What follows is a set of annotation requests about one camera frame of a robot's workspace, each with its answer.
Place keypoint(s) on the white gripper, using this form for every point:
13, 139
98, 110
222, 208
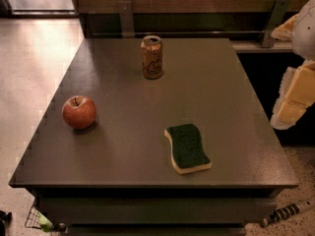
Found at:
305, 33

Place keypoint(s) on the red apple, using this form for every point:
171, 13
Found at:
79, 112

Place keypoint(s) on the wooden counter shelf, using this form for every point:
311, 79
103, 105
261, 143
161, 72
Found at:
241, 21

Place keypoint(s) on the green and yellow sponge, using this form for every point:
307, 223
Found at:
186, 149

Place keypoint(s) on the orange soda can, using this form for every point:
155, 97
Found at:
151, 48

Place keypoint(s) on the dark grey table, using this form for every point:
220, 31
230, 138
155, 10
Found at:
116, 178

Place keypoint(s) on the right metal bracket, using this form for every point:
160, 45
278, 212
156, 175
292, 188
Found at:
275, 18

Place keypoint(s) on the metal bracket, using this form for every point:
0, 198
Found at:
126, 18
275, 18

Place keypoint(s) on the striped black white handle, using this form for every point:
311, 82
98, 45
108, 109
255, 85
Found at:
286, 212

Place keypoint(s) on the left metal bracket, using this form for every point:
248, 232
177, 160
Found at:
126, 18

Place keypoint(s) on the wire basket with green item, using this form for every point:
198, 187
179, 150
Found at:
36, 220

